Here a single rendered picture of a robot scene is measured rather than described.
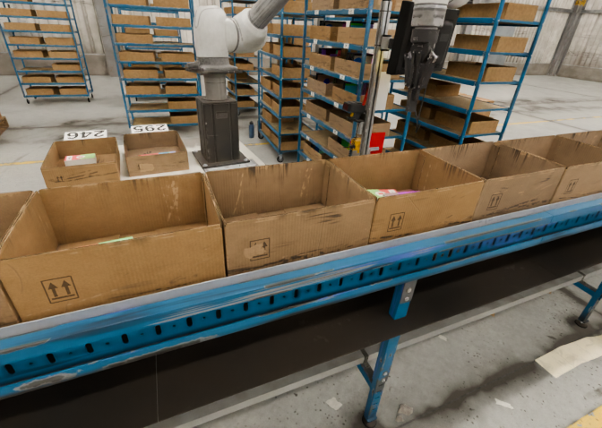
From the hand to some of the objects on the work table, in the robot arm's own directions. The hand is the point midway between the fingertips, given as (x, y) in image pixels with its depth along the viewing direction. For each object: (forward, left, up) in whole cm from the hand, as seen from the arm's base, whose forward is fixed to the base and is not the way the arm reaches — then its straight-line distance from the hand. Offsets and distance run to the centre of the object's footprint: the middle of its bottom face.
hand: (412, 100), depth 104 cm
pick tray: (-119, -85, -43) cm, 153 cm away
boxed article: (-129, -86, -42) cm, 161 cm away
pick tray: (-117, -53, -43) cm, 135 cm away
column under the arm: (-104, -22, -44) cm, 115 cm away
